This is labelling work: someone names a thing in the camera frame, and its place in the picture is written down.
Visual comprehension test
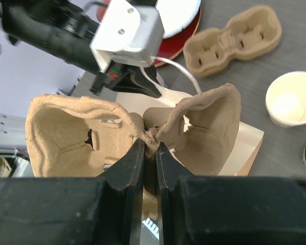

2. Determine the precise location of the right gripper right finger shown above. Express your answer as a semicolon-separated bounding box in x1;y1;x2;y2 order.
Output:
156;142;192;244

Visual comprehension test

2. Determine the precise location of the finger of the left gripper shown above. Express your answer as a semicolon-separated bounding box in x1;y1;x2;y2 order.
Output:
112;65;161;99

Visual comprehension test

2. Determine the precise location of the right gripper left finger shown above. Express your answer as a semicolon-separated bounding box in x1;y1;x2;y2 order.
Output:
99;139;145;244

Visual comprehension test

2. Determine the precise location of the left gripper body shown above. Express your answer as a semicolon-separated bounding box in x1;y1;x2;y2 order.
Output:
0;0;123;95

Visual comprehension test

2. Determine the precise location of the dark red round tray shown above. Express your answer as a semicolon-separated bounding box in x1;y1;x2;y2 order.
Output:
97;1;201;67

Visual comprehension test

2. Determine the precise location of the single brown cardboard cup carrier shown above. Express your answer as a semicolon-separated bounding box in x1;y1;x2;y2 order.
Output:
24;83;242;220

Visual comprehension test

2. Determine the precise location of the brown paper takeout bag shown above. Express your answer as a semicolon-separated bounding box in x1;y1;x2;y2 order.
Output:
116;83;264;176

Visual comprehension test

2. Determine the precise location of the white paper plate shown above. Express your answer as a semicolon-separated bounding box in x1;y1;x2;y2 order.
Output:
156;0;201;39

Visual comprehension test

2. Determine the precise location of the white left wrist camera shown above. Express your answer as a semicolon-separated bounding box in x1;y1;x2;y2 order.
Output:
90;0;164;72

